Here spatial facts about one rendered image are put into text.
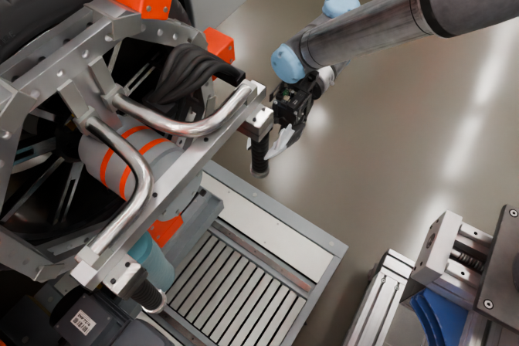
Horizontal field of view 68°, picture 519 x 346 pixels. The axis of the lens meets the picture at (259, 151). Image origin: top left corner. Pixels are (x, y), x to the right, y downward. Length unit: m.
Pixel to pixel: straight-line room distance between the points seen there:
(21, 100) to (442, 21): 0.54
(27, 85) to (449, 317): 0.84
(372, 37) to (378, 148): 1.28
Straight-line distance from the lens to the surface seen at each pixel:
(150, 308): 0.75
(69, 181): 0.91
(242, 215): 1.54
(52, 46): 0.65
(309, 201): 1.66
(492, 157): 2.05
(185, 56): 0.66
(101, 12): 0.65
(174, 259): 1.42
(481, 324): 0.88
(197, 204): 1.41
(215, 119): 0.61
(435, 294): 0.91
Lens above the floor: 1.50
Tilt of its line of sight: 58 degrees down
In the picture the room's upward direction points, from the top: straight up
